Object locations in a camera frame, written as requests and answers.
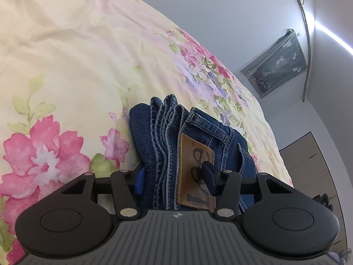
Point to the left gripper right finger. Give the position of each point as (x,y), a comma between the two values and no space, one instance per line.
(273,217)

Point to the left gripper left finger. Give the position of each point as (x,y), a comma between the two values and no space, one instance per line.
(78,217)

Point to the blue denim jeans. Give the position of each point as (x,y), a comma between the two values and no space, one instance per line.
(172,143)

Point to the beige wardrobe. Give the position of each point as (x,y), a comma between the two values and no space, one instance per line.
(311,175)

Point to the green window curtain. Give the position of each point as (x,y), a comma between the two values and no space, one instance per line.
(280,63)

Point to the floral yellow bed quilt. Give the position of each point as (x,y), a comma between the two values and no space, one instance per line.
(70,72)

